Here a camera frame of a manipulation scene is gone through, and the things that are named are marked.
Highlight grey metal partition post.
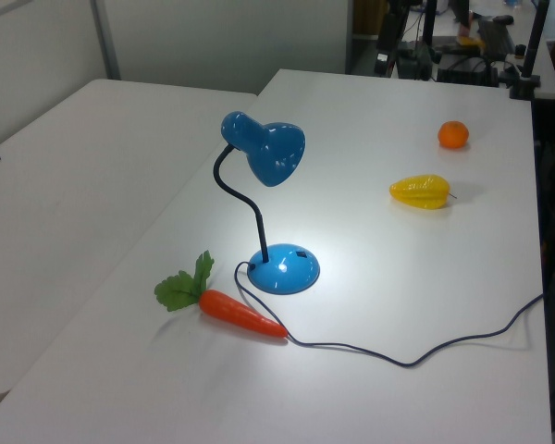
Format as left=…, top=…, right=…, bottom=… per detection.
left=90, top=0, right=122, bottom=80

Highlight yellow toy starfruit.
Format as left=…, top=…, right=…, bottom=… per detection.
left=388, top=173, right=458, bottom=211

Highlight dark green machine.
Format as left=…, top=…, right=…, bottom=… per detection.
left=397, top=40, right=434, bottom=81

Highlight black device with white label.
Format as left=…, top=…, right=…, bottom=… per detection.
left=374, top=0, right=404, bottom=78

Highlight black equipment box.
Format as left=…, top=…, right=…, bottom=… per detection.
left=437, top=54, right=500, bottom=87

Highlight dark blue lamp cable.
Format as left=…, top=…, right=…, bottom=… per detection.
left=233, top=261, right=545, bottom=368

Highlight thin black stand pole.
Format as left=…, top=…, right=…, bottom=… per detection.
left=420, top=0, right=438, bottom=47

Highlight orange toy carrot green leaves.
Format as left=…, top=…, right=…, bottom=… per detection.
left=154, top=250, right=289, bottom=340

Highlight black keyboard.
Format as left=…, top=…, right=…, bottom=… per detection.
left=477, top=18, right=517, bottom=55

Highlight toy orange fruit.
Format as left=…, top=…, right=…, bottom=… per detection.
left=437, top=120, right=470, bottom=150

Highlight blue desk lamp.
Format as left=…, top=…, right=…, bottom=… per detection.
left=211, top=109, right=321, bottom=296

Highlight black pole with clamp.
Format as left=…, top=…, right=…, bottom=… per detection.
left=510, top=0, right=550, bottom=101

